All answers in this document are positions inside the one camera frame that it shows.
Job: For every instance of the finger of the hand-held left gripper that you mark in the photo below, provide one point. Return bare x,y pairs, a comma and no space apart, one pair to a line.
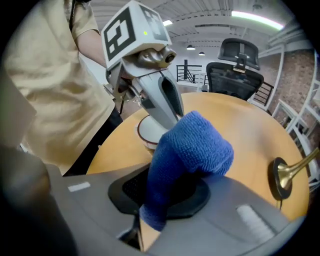
171,97
155,105

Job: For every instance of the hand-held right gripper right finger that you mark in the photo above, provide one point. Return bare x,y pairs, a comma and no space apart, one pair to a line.
225,232

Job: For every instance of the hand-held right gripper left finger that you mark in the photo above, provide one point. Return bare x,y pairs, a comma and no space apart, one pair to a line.
87,212

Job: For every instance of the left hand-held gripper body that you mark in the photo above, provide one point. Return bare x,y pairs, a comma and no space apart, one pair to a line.
120,32

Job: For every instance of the white cup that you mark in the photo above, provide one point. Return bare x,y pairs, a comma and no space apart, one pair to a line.
150,130

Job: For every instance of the blue cloth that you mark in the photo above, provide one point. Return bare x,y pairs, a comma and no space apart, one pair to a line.
190,147

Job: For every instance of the person's left forearm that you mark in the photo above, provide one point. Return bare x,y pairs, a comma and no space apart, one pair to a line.
91,47

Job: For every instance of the person's black trousers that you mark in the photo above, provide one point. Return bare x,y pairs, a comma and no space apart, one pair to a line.
100,140

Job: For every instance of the black office chair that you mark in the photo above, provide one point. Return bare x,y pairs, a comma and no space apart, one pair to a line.
235,80

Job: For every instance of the table lamp with white shade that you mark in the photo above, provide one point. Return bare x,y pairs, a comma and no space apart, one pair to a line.
282,175

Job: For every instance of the person's beige shirt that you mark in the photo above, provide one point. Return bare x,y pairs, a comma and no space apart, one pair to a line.
50,75

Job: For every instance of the long ceiling light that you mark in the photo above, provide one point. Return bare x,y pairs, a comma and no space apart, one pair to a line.
257,18

